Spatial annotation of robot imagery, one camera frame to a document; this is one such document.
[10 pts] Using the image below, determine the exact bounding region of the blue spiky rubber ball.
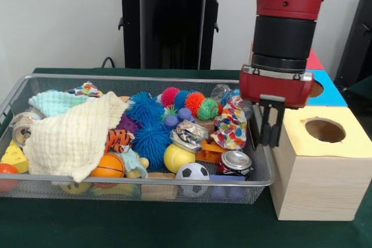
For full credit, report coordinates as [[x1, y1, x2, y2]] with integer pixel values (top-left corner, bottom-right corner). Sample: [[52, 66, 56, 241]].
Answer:
[[133, 121, 172, 170], [126, 91, 166, 127]]

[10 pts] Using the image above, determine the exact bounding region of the clear mesh bin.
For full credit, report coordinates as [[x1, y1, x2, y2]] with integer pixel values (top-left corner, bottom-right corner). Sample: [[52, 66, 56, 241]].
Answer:
[[0, 74, 277, 205]]

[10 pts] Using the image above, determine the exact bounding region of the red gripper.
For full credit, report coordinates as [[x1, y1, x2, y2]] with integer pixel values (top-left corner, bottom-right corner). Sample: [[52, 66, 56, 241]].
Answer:
[[239, 65, 314, 148]]

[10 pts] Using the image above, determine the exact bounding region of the cream knitted cloth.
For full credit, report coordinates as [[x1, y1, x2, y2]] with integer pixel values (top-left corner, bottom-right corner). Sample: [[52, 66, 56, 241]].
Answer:
[[23, 92, 128, 183]]

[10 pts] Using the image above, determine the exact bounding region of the black and white soccer ball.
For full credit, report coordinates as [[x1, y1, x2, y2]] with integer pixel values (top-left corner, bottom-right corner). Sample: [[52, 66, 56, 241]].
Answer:
[[176, 163, 211, 198]]

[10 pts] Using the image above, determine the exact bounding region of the black monitor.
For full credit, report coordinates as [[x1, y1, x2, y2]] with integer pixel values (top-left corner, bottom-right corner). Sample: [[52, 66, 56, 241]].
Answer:
[[334, 0, 372, 100]]

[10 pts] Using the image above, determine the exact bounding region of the wooden box with three holes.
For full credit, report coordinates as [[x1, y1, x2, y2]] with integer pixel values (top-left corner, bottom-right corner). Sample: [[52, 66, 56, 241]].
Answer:
[[250, 48, 372, 221]]

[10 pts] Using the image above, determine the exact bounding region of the crushed red drink can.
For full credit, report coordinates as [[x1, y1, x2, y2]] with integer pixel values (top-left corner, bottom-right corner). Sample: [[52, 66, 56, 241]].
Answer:
[[217, 150, 255, 178]]

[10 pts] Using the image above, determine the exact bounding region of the yellow tennis ball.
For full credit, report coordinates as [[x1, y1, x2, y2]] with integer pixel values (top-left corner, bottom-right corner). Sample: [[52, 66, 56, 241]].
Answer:
[[164, 145, 197, 174]]

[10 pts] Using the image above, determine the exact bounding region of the multicolour patterned cloth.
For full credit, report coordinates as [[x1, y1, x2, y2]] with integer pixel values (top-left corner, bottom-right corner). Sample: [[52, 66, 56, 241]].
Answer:
[[212, 94, 249, 152]]

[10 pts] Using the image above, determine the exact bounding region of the red ball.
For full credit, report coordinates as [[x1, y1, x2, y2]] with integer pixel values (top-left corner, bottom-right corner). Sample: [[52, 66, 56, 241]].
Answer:
[[0, 163, 19, 193]]

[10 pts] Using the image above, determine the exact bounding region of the yellow cheese wedge toy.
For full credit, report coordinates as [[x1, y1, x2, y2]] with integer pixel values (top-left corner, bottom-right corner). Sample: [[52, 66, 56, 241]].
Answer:
[[0, 141, 28, 174]]

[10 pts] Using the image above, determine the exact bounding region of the silver drink can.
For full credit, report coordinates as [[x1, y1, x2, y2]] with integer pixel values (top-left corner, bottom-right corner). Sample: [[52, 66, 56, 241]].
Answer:
[[10, 112, 35, 149]]

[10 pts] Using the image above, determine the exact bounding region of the striped tiger plush toy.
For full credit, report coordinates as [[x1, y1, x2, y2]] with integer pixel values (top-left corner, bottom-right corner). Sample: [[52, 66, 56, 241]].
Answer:
[[105, 129, 135, 154]]

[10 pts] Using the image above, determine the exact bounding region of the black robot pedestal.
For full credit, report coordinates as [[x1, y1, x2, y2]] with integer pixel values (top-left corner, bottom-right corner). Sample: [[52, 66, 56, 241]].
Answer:
[[112, 0, 256, 70]]

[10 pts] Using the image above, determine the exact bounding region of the mint green cloth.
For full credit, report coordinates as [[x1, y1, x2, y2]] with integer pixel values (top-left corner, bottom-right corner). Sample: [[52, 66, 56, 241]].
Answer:
[[29, 89, 88, 118]]

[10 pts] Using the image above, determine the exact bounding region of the orange toy basketball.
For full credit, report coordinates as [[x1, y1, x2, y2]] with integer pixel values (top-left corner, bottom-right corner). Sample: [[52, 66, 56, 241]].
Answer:
[[90, 154, 126, 179]]

